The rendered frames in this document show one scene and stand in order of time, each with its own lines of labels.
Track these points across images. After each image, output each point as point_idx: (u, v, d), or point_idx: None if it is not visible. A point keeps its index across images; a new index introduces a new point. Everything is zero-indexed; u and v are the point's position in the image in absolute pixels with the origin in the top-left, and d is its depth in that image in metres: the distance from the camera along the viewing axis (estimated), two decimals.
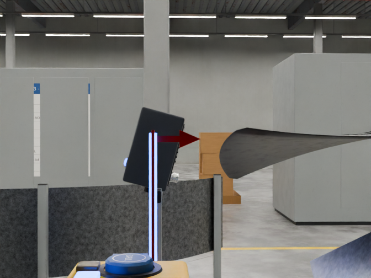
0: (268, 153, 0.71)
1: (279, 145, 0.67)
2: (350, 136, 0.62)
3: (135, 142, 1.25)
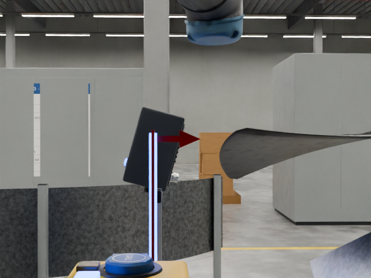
0: (268, 153, 0.71)
1: (279, 145, 0.67)
2: (350, 137, 0.62)
3: (135, 142, 1.25)
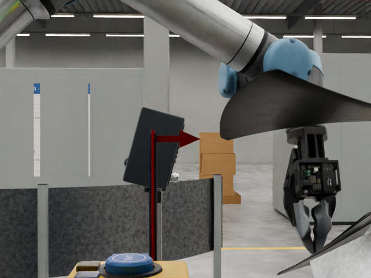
0: (339, 243, 0.87)
1: None
2: (354, 233, 0.75)
3: (135, 142, 1.25)
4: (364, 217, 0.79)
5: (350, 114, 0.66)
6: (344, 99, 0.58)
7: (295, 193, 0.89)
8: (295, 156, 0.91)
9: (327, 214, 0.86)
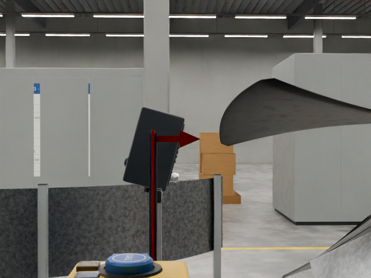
0: (344, 245, 0.87)
1: None
2: (356, 235, 0.75)
3: (135, 142, 1.25)
4: (367, 219, 0.80)
5: (348, 118, 0.66)
6: (340, 105, 0.58)
7: None
8: None
9: None
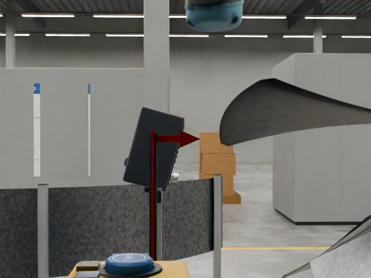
0: (344, 245, 0.87)
1: None
2: (356, 235, 0.75)
3: (135, 142, 1.25)
4: (367, 219, 0.80)
5: (348, 118, 0.66)
6: (340, 105, 0.58)
7: None
8: None
9: None
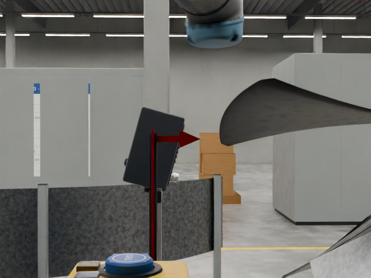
0: (344, 245, 0.87)
1: None
2: (356, 235, 0.75)
3: (135, 142, 1.25)
4: (367, 219, 0.80)
5: (348, 118, 0.66)
6: (340, 105, 0.58)
7: None
8: None
9: None
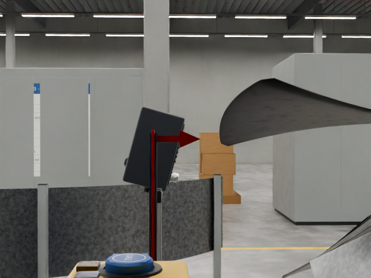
0: (344, 245, 0.87)
1: None
2: (356, 235, 0.75)
3: (135, 142, 1.25)
4: (367, 219, 0.80)
5: (348, 118, 0.66)
6: (340, 105, 0.58)
7: None
8: None
9: None
